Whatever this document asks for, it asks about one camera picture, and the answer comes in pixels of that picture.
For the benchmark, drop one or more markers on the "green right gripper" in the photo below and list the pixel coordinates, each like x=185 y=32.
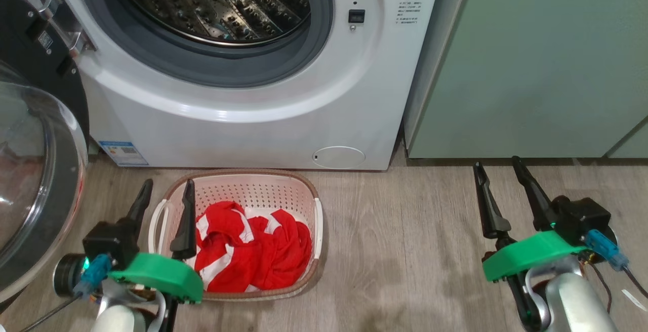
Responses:
x=526 y=256

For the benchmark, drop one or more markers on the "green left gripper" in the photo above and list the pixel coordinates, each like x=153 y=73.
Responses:
x=162 y=276

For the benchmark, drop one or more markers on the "dark washing machine door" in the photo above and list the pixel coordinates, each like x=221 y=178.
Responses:
x=50 y=210

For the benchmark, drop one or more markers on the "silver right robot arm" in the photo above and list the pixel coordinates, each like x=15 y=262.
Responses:
x=572 y=301

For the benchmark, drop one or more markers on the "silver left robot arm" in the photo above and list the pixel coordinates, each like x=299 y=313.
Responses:
x=116 y=319

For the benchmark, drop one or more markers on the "white front-load washing machine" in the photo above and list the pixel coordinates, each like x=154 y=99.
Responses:
x=228 y=134

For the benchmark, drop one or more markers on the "stainless steel washing machine drum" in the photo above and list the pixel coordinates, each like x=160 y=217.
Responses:
x=212 y=3

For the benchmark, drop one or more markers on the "metal washing machine door hinge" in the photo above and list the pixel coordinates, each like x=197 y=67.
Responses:
x=63 y=15

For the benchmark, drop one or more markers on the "blue energy label sticker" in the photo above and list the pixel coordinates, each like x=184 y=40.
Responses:
x=123 y=153

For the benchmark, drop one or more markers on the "cream basket with brown rim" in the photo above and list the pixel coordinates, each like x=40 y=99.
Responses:
x=238 y=188

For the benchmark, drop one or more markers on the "pale green cabinet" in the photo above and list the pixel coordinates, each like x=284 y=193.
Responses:
x=531 y=58

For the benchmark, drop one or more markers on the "round white filter cover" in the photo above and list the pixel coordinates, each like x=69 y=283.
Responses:
x=338 y=157

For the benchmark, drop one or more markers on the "printed text label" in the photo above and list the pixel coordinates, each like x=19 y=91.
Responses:
x=408 y=10

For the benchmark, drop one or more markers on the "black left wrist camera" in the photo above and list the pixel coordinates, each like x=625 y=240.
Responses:
x=109 y=243

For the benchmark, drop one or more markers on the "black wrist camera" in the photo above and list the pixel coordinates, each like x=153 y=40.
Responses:
x=582 y=218
x=109 y=243

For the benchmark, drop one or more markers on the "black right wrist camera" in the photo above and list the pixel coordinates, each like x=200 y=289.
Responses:
x=582 y=218

